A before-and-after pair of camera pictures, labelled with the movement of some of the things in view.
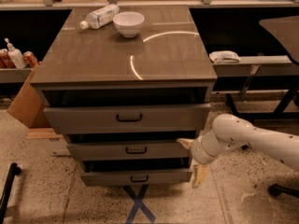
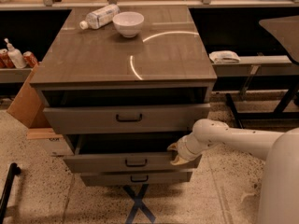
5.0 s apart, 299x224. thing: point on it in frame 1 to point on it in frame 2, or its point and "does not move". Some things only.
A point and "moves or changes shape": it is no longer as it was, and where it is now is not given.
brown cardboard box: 28,106 does not move
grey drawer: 129,151 moves or changes shape
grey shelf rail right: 258,65 does not move
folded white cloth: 224,57 does not move
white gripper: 196,152 to 183,150
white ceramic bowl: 128,22 does not move
